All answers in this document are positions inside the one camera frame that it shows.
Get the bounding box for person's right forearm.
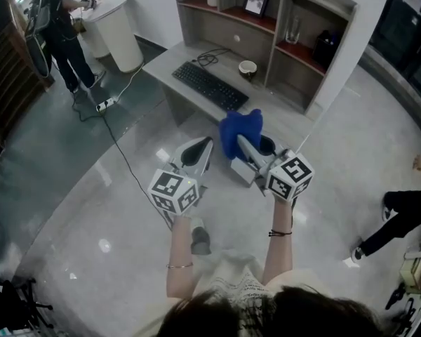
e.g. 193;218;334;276
262;195;295;284

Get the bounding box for black keyboard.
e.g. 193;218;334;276
171;60;250;113

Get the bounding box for dark bowl with white rim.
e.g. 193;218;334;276
238;60;260;82

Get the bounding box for person's left forearm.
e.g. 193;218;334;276
166;215;194;298

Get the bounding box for blue cloth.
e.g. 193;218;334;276
218;108;265;161

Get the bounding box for person's white printed dress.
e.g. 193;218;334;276
194;250;341;337

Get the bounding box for white cable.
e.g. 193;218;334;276
111;60;145;102

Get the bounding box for person's grey shoe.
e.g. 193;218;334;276
189;217;212;256

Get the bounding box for black glass-front appliance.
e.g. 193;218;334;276
366;0;421;96

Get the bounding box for black office chair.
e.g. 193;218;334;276
0;275;54;337

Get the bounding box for white power strip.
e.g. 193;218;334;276
95;97;117;113

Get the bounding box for grey wooden shelf unit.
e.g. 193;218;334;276
171;0;359;116

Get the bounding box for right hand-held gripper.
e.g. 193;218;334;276
229;134;315;202

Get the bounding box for black floor cable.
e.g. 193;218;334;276
71;91;152;198

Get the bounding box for clear glass vase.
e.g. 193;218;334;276
284;14;302;45

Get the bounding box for white round counter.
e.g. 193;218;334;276
77;0;145;74

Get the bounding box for black picture frame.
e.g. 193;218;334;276
243;0;272;18

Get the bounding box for black keyboard cable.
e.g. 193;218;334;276
190;48;232;67

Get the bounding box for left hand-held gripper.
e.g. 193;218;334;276
147;136;215;230

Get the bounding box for dark wooden cabinet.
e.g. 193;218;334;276
0;0;55;145

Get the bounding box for grey wooden desk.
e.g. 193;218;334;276
142;39;326;143

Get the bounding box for black box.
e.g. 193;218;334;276
312;29;339;67

